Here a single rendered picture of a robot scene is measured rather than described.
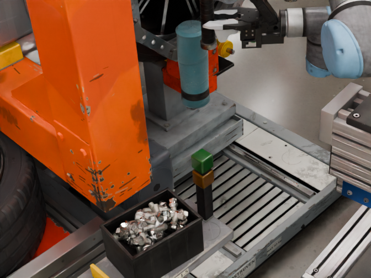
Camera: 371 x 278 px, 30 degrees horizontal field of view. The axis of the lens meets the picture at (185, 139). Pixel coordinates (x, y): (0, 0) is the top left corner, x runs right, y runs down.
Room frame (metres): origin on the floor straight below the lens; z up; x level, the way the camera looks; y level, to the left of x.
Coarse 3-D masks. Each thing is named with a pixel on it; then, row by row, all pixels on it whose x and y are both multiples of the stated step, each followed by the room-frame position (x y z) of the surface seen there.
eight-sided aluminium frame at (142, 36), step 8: (136, 0) 1.70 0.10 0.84; (240, 0) 1.96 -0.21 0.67; (136, 8) 1.69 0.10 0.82; (216, 8) 1.97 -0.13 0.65; (224, 8) 1.98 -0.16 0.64; (136, 16) 1.69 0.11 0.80; (136, 24) 1.69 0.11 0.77; (136, 32) 1.68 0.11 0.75; (144, 32) 1.70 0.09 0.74; (136, 40) 1.68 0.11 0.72; (144, 40) 1.70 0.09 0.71; (152, 40) 1.72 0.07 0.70; (160, 40) 1.74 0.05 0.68; (176, 40) 1.84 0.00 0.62; (152, 48) 1.72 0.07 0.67; (160, 48) 1.74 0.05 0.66; (168, 48) 1.76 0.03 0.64; (176, 48) 1.78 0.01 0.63; (168, 56) 1.76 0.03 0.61; (176, 56) 1.77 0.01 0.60
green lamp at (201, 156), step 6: (204, 150) 1.26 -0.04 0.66; (192, 156) 1.24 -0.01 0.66; (198, 156) 1.24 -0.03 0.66; (204, 156) 1.24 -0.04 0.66; (210, 156) 1.24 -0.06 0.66; (192, 162) 1.24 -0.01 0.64; (198, 162) 1.23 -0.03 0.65; (204, 162) 1.22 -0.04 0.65; (210, 162) 1.24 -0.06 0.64; (198, 168) 1.23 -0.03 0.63; (204, 168) 1.22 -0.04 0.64
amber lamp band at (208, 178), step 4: (192, 172) 1.25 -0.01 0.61; (196, 172) 1.24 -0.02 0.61; (208, 172) 1.24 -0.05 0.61; (212, 172) 1.24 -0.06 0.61; (196, 176) 1.23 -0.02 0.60; (200, 176) 1.23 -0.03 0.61; (204, 176) 1.22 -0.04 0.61; (208, 176) 1.23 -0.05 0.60; (212, 176) 1.24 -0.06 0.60; (196, 180) 1.24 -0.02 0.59; (200, 180) 1.22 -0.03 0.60; (204, 180) 1.22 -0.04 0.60; (208, 180) 1.23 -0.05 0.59; (212, 180) 1.24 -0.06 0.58; (196, 184) 1.24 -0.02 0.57; (200, 184) 1.22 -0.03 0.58; (204, 184) 1.22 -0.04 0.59; (208, 184) 1.23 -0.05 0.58; (204, 188) 1.22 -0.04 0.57
